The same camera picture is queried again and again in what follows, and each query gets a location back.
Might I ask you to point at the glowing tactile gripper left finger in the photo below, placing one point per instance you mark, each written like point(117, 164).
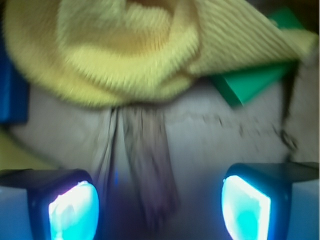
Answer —
point(51, 204)

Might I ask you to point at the yellow sponge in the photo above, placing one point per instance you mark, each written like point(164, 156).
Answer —
point(13, 155)

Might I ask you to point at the blue flat block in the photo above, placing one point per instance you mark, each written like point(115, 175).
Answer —
point(14, 93)

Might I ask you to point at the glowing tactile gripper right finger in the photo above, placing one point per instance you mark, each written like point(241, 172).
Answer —
point(272, 201)

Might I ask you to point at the yellow microfiber cloth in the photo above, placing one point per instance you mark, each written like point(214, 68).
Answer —
point(99, 53)

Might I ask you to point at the brown wood chip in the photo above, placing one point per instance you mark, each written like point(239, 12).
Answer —
point(147, 151)

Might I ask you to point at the brown paper bag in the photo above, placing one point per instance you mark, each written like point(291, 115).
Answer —
point(204, 137)

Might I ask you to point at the green flat block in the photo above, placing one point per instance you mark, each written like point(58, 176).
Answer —
point(241, 86)

